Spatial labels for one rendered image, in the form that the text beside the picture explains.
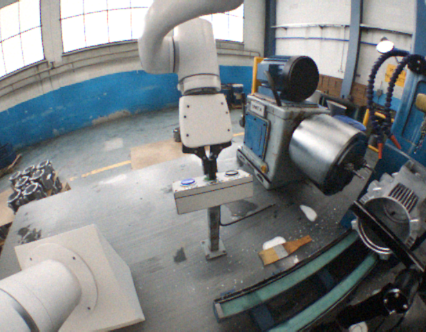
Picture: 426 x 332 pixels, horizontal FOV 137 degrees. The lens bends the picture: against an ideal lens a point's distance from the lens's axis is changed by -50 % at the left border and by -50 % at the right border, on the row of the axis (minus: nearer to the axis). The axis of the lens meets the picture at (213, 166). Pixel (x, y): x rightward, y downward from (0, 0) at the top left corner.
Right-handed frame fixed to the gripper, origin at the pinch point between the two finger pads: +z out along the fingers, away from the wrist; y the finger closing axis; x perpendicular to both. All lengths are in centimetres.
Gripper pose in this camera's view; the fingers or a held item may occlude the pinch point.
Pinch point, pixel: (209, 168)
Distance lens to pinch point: 35.8
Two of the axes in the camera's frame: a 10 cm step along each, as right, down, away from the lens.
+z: 1.1, 9.6, 2.4
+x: -2.9, -2.0, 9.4
